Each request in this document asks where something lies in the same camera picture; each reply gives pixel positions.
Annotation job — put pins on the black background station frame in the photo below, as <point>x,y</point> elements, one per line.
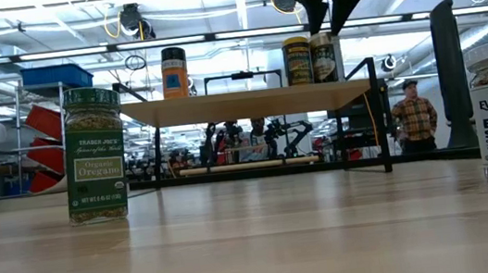
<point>242,75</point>

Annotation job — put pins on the chili onion jar yellow lid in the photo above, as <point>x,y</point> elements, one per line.
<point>298,64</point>

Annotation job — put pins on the person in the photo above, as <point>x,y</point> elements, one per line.
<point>256,142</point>
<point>415,117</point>

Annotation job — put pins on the black background robot arm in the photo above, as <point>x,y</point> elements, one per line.
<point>292,127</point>
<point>230,131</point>

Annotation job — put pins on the blue storage bin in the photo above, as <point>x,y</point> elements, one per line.
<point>55,78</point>

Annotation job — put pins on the black aluminium table frame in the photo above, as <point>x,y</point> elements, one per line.
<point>276,171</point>

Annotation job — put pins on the black equipment cabinet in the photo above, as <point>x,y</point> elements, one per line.
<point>358,138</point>

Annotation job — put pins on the metal storage rack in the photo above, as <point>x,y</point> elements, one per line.
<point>19,136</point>

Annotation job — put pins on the wooden shelf black metal legs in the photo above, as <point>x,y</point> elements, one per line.
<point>244,104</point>

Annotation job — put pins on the furikake jar tan lid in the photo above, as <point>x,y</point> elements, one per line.
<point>323,61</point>

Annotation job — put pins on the long ceiling light rail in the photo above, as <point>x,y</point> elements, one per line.
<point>75,52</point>

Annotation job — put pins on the oregano jar green lid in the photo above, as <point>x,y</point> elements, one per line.
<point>94,169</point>

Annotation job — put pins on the black upright post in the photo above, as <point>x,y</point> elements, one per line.
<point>452,83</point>

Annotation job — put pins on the orange turmeric jar black lid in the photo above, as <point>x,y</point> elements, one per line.
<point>174,77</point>

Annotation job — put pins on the red storage bin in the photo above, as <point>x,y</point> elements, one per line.
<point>44,121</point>
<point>42,183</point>
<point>46,156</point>

